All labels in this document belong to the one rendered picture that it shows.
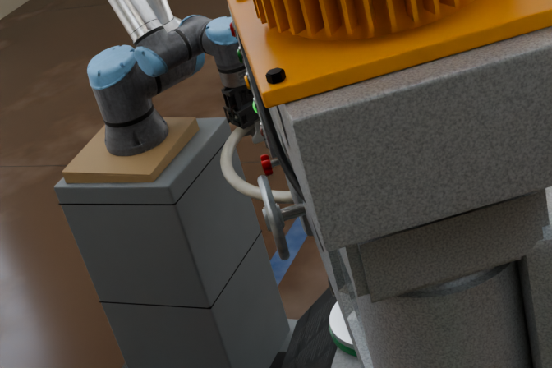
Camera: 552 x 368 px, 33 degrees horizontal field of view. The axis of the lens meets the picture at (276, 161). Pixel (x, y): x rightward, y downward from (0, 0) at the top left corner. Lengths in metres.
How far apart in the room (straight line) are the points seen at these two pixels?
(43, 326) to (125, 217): 1.18
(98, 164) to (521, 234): 1.95
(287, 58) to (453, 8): 0.15
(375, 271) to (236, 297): 2.04
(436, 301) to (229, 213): 1.96
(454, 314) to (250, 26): 0.35
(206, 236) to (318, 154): 2.02
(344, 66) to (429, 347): 0.35
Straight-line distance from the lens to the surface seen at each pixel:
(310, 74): 0.77
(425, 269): 0.93
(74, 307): 3.86
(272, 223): 1.53
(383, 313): 1.00
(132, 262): 2.84
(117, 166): 2.72
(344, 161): 0.77
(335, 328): 1.89
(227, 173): 2.36
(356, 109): 0.75
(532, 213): 0.93
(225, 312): 2.89
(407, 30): 0.82
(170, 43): 2.47
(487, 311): 0.99
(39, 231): 4.51
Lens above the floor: 2.02
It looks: 27 degrees down
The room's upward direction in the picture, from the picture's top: 16 degrees counter-clockwise
